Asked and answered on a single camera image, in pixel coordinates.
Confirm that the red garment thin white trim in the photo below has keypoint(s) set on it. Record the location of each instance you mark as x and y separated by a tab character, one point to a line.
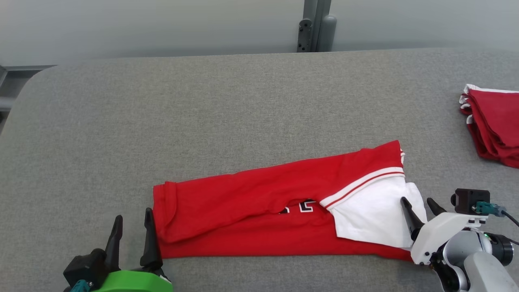
498	121

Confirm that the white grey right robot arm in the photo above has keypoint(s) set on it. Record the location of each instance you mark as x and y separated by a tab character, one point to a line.
482	271

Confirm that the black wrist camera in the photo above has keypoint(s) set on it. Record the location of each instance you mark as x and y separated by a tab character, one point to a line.
85	265
466	200

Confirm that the grey metal post with hinge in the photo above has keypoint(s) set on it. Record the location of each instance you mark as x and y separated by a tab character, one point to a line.
320	24

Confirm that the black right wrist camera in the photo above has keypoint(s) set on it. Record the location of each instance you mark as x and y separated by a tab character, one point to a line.
466	200

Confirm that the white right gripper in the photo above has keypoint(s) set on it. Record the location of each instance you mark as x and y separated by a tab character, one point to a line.
438	235

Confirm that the red jersey white sleeves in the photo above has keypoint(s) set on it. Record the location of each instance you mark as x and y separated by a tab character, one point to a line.
243	194

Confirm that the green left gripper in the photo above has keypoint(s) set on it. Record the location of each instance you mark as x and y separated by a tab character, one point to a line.
134	284

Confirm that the grey metal frame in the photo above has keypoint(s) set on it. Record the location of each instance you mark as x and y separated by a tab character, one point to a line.
5	104

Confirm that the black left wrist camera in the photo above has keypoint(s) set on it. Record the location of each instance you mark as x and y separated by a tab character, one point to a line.
85	265

